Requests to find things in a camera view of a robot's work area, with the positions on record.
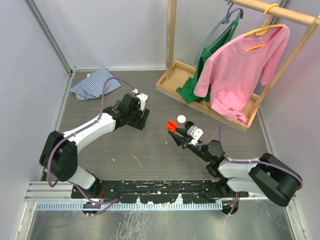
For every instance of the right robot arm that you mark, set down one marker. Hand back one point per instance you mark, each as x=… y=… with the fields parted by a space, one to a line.
x=265 y=175

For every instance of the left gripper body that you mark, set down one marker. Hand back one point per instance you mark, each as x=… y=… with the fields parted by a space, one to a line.
x=134 y=119

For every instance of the green garment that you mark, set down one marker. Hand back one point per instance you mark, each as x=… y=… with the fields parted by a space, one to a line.
x=187 y=90

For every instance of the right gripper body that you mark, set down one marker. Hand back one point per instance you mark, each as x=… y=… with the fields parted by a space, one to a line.
x=198 y=150

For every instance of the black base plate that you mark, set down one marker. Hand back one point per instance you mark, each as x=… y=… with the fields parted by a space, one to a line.
x=161 y=191

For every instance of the orange earbud charging case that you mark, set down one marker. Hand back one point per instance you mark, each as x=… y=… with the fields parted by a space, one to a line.
x=171 y=126

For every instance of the white slotted cable duct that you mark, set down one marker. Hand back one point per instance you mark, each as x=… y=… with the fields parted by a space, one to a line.
x=86 y=206

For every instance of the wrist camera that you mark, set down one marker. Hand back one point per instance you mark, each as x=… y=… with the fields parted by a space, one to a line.
x=143 y=100
x=195 y=133

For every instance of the pink t-shirt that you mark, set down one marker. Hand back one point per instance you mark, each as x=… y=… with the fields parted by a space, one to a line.
x=234 y=70

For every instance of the wooden clothes rack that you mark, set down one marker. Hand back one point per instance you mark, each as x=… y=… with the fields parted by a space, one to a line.
x=177 y=72

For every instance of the yellow hanger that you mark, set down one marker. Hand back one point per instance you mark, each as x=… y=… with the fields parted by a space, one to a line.
x=260 y=32

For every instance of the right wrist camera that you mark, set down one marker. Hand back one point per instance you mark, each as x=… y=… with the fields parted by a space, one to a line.
x=195 y=133

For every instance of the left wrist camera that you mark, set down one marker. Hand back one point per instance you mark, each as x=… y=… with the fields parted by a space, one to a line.
x=143 y=100

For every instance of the white earbud charging case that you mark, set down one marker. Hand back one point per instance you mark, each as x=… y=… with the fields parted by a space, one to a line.
x=181 y=119

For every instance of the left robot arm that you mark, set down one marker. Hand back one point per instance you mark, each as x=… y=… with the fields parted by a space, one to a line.
x=60 y=153

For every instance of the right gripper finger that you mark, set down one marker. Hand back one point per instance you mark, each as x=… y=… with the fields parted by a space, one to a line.
x=183 y=132
x=178 y=139

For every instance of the blue striped cloth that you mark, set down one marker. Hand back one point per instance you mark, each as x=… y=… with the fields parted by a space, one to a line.
x=91 y=87

